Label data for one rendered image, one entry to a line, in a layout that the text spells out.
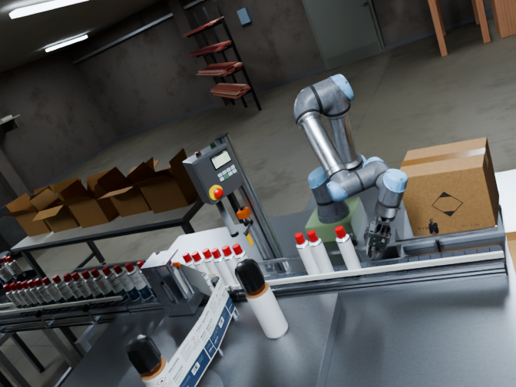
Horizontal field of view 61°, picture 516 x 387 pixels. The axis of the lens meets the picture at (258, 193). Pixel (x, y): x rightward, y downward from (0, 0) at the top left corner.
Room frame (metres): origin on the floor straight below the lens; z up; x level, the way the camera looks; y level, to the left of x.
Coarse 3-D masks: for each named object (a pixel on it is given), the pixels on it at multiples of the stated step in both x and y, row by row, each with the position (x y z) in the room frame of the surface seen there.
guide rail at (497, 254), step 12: (492, 252) 1.15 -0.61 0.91; (396, 264) 1.29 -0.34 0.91; (408, 264) 1.27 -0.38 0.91; (420, 264) 1.25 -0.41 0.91; (432, 264) 1.23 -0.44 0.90; (444, 264) 1.21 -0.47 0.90; (300, 276) 1.47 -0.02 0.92; (312, 276) 1.44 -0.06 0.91; (324, 276) 1.42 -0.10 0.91; (336, 276) 1.40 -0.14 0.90; (228, 288) 1.63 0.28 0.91; (240, 288) 1.60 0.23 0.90
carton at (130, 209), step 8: (152, 160) 3.63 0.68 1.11; (152, 168) 3.64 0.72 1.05; (104, 176) 3.72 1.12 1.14; (112, 176) 3.77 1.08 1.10; (120, 176) 3.81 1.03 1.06; (104, 184) 3.66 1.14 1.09; (112, 184) 3.71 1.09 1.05; (120, 184) 3.76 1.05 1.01; (128, 184) 3.83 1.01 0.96; (112, 192) 3.53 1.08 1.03; (120, 192) 3.41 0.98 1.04; (128, 192) 3.50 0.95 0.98; (136, 192) 3.46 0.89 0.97; (112, 200) 3.61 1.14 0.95; (120, 200) 3.57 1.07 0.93; (128, 200) 3.52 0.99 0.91; (136, 200) 3.48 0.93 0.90; (144, 200) 3.44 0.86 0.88; (120, 208) 3.59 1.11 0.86; (128, 208) 3.55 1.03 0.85; (136, 208) 3.51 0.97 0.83; (144, 208) 3.47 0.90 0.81
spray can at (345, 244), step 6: (336, 228) 1.40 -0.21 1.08; (342, 228) 1.39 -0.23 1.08; (336, 234) 1.40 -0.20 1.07; (342, 234) 1.38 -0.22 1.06; (348, 234) 1.41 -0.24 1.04; (336, 240) 1.40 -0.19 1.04; (342, 240) 1.38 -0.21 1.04; (348, 240) 1.38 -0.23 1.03; (342, 246) 1.38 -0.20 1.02; (348, 246) 1.37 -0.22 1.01; (342, 252) 1.38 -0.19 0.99; (348, 252) 1.37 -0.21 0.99; (354, 252) 1.38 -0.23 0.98; (348, 258) 1.38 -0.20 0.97; (354, 258) 1.38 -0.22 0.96; (348, 264) 1.38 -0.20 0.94; (354, 264) 1.37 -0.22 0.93
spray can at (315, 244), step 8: (312, 232) 1.45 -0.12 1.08; (312, 240) 1.44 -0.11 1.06; (320, 240) 1.44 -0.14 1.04; (312, 248) 1.44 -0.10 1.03; (320, 248) 1.43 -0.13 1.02; (320, 256) 1.43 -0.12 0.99; (328, 256) 1.45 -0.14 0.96; (320, 264) 1.44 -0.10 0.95; (328, 264) 1.43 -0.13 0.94; (320, 272) 1.45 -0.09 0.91; (328, 272) 1.43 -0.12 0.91
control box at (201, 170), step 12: (216, 144) 1.72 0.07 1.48; (192, 156) 1.71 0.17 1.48; (204, 156) 1.64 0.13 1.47; (192, 168) 1.63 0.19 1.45; (204, 168) 1.62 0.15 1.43; (192, 180) 1.69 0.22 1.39; (204, 180) 1.61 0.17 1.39; (216, 180) 1.63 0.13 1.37; (228, 180) 1.65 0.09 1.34; (240, 180) 1.67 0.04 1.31; (204, 192) 1.62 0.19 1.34; (228, 192) 1.64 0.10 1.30
